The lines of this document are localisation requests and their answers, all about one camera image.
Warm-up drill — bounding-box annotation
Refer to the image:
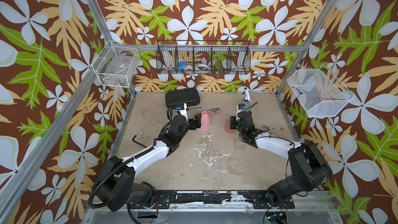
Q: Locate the orange translucent spray bottle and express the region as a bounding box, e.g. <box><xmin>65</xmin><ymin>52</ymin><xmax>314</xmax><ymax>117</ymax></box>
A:
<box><xmin>224</xmin><ymin>119</ymin><xmax>237</xmax><ymax>134</ymax></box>

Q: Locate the blue white spray nozzle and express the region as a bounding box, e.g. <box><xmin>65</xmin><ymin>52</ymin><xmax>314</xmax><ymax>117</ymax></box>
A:
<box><xmin>243</xmin><ymin>87</ymin><xmax>251</xmax><ymax>104</ymax></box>

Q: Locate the clear blue spray bottle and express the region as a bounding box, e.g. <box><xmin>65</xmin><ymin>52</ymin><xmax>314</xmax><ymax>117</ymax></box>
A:
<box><xmin>238</xmin><ymin>96</ymin><xmax>251</xmax><ymax>111</ymax></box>

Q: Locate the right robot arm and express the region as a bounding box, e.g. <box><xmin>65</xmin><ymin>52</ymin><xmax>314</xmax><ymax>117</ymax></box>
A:
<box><xmin>230</xmin><ymin>111</ymin><xmax>332</xmax><ymax>207</ymax></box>

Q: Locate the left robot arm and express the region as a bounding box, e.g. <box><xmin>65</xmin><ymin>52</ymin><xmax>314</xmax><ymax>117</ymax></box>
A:
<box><xmin>88</xmin><ymin>114</ymin><xmax>201</xmax><ymax>212</ymax></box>

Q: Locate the pink spray bottle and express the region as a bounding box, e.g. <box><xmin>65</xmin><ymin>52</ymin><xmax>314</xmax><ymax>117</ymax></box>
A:
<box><xmin>200</xmin><ymin>111</ymin><xmax>211</xmax><ymax>131</ymax></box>

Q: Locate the pink grey spray nozzle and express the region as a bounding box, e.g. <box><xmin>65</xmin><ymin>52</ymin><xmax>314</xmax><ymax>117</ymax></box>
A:
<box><xmin>207</xmin><ymin>108</ymin><xmax>230</xmax><ymax>118</ymax></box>

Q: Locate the black plastic case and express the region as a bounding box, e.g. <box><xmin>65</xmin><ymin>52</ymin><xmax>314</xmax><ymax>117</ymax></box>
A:
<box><xmin>165</xmin><ymin>88</ymin><xmax>201</xmax><ymax>110</ymax></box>

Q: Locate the white tape roll in basket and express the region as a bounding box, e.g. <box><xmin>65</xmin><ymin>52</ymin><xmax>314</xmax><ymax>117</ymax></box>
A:
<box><xmin>195</xmin><ymin>63</ymin><xmax>210</xmax><ymax>71</ymax></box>

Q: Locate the blue round item in basket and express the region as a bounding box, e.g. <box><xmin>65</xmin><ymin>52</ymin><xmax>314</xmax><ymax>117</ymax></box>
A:
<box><xmin>177</xmin><ymin>61</ymin><xmax>187</xmax><ymax>70</ymax></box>

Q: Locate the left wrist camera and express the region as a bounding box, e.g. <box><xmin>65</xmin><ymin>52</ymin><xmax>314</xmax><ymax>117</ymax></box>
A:
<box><xmin>176</xmin><ymin>103</ymin><xmax>188</xmax><ymax>121</ymax></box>

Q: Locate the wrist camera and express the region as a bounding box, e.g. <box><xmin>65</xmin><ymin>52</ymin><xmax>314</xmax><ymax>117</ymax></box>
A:
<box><xmin>236</xmin><ymin>103</ymin><xmax>246</xmax><ymax>121</ymax></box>
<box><xmin>176</xmin><ymin>103</ymin><xmax>188</xmax><ymax>121</ymax></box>

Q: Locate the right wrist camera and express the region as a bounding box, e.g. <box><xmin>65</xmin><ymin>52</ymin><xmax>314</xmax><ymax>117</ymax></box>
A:
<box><xmin>236</xmin><ymin>103</ymin><xmax>246</xmax><ymax>121</ymax></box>

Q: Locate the black wire wall basket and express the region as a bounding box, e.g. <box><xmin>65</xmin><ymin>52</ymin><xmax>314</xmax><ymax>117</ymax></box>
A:
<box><xmin>155</xmin><ymin>40</ymin><xmax>251</xmax><ymax>75</ymax></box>

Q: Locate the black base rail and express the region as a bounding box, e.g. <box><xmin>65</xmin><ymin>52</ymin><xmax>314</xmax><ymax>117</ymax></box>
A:
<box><xmin>129</xmin><ymin>189</ymin><xmax>295</xmax><ymax>209</ymax></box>

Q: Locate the white wire basket right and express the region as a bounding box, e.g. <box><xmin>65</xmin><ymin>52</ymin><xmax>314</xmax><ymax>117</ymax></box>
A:
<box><xmin>287</xmin><ymin>65</ymin><xmax>354</xmax><ymax>118</ymax></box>

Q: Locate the white wire basket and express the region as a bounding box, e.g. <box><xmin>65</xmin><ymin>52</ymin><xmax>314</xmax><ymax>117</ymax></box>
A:
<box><xmin>287</xmin><ymin>65</ymin><xmax>354</xmax><ymax>118</ymax></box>
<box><xmin>92</xmin><ymin>45</ymin><xmax>141</xmax><ymax>88</ymax></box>

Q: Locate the white wire basket left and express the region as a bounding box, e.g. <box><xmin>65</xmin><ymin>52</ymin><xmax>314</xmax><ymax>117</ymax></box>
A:
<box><xmin>92</xmin><ymin>45</ymin><xmax>141</xmax><ymax>88</ymax></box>

